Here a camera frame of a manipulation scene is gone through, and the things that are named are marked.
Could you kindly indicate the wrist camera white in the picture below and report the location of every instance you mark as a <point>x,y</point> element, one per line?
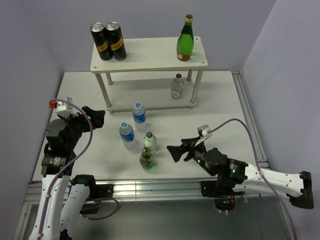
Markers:
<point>62,109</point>
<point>204,134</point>

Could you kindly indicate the black can right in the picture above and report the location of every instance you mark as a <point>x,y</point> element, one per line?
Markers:
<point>116,40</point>

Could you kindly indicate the green glass bottle tall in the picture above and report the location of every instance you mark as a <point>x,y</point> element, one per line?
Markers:
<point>185,42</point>

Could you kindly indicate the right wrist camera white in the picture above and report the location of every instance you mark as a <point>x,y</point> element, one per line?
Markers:
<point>204,134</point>

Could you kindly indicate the black can left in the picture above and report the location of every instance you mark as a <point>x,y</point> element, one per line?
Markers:
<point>101,40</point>

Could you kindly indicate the white two-tier shelf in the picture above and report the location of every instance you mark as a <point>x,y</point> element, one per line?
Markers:
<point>145,76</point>

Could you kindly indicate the clear glass bottle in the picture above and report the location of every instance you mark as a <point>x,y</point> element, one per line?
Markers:
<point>177,87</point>
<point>150,142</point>

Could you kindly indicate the water bottle blue label rear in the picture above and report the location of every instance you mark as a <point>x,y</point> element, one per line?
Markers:
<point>139,117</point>

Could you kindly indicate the black can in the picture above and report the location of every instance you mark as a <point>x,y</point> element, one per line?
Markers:
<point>116,40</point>
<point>101,40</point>

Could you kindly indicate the green glass bottle front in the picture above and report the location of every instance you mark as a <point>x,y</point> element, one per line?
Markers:
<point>146,159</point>

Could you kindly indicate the water bottle blue label front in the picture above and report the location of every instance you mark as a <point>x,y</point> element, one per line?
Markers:
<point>127,135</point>

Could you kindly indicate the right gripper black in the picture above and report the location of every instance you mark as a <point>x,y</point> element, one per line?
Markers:
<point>176,151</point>

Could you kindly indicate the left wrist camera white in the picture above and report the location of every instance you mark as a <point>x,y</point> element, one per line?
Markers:
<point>62,109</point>

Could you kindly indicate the aluminium frame rail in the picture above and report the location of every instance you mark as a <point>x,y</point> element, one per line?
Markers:
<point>222,96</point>

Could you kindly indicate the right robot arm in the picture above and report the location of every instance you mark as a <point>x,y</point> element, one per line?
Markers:
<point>234,177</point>

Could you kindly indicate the water bottle blue label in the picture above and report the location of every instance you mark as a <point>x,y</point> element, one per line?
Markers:
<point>127,135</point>
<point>139,117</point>

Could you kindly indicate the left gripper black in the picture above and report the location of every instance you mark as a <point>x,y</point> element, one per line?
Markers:
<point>97,116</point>

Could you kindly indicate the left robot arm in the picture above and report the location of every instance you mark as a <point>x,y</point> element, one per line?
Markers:
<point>62,198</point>

